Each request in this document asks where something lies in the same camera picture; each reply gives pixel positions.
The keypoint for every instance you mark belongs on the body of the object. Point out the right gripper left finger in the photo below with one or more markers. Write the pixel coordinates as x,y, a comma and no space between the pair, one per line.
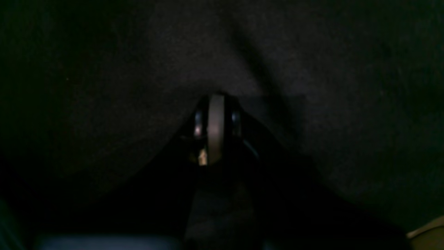
149,211

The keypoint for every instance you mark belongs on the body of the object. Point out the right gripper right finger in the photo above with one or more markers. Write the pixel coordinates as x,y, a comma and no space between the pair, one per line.
295,207

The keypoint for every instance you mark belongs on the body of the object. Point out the black table cloth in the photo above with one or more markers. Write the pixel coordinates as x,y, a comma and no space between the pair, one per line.
93,89

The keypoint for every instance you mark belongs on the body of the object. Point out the white bin right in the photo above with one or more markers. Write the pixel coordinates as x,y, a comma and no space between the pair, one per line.
429,236

